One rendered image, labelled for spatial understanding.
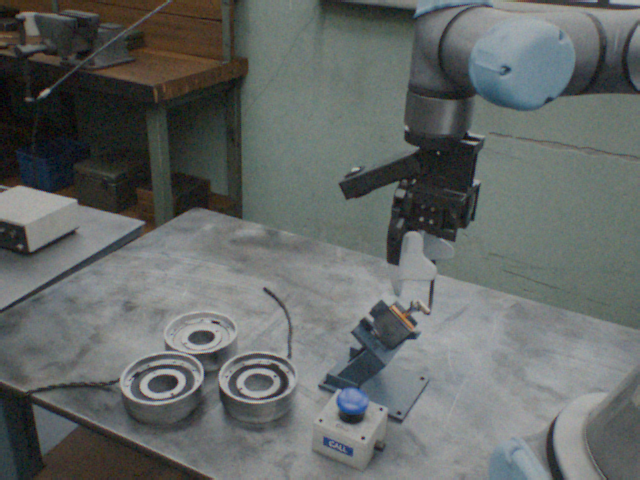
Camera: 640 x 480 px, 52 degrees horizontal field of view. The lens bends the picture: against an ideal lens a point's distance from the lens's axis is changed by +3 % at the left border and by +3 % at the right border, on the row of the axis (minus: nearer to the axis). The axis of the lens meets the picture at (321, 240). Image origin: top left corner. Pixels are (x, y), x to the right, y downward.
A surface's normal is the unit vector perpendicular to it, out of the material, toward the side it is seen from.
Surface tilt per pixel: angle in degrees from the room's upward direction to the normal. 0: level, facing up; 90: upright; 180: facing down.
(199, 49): 90
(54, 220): 90
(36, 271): 0
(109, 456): 0
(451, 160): 90
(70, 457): 0
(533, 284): 90
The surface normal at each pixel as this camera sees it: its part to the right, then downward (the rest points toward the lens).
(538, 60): 0.32, 0.44
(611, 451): -0.95, 0.09
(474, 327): 0.04, -0.89
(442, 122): -0.02, 0.45
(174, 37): -0.46, 0.39
